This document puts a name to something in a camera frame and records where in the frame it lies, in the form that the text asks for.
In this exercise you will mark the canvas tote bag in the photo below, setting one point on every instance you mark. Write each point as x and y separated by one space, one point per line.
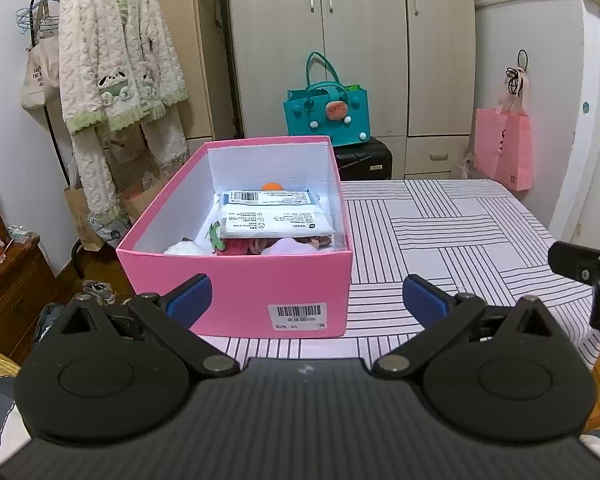
37 80

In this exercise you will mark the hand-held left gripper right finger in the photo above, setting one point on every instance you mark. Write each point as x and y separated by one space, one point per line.
425 300

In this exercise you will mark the fluffy white green-trimmed robe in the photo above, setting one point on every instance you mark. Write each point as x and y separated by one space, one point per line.
110 50

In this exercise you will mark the pink paper shopping bag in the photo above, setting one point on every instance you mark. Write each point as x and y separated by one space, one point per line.
502 150

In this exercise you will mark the beige three-door wardrobe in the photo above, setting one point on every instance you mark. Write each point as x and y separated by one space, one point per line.
365 60

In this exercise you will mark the green orange mango toy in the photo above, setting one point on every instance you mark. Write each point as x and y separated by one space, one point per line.
272 187

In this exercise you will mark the teal handbag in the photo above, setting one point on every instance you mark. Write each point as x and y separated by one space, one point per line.
305 120

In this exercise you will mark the white plush animal toy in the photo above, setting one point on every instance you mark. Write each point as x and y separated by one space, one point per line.
185 248

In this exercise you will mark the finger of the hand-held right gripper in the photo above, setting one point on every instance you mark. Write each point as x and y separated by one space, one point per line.
580 262

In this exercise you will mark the tall beige cabinet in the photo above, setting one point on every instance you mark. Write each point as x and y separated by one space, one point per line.
200 60

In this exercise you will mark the striped pink tablecloth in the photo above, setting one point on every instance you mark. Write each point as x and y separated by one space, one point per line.
455 230

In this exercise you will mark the pink cardboard box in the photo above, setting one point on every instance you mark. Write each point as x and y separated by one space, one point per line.
240 285

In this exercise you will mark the wooden nightstand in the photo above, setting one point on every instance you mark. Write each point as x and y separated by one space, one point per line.
15 305

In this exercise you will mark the white wipes packet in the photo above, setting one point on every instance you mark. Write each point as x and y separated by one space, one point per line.
275 220

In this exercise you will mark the black clothes rack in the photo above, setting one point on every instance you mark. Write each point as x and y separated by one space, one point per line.
231 85

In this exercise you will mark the brown paper bag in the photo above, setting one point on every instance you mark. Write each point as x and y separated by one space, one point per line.
145 200
80 220

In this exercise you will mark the black suitcase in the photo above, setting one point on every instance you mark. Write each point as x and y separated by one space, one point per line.
365 162

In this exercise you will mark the white door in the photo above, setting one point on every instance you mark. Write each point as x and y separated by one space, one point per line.
595 160

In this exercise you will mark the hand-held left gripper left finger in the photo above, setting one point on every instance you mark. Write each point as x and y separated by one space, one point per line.
190 300

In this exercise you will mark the grey sneakers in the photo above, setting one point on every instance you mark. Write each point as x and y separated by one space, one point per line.
97 290

